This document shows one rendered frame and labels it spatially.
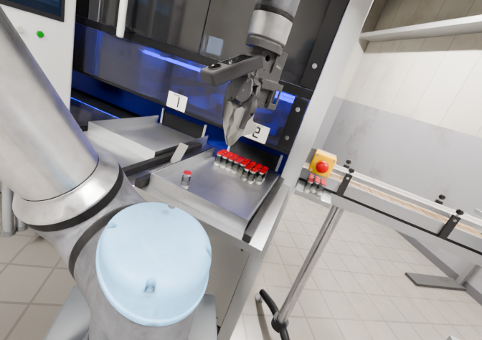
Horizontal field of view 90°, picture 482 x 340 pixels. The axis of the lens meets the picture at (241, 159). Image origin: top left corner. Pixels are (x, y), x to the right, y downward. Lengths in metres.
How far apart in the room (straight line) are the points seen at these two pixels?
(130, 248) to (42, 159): 0.12
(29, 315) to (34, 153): 1.27
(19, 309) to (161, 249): 1.31
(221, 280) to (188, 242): 0.92
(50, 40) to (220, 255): 1.06
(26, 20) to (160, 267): 1.03
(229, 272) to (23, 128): 0.99
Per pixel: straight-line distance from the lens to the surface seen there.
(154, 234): 0.28
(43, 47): 1.20
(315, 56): 0.84
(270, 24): 0.47
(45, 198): 0.32
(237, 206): 0.63
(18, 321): 1.51
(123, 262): 0.25
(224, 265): 1.13
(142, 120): 1.07
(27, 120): 0.27
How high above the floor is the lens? 1.20
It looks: 19 degrees down
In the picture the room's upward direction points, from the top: 18 degrees clockwise
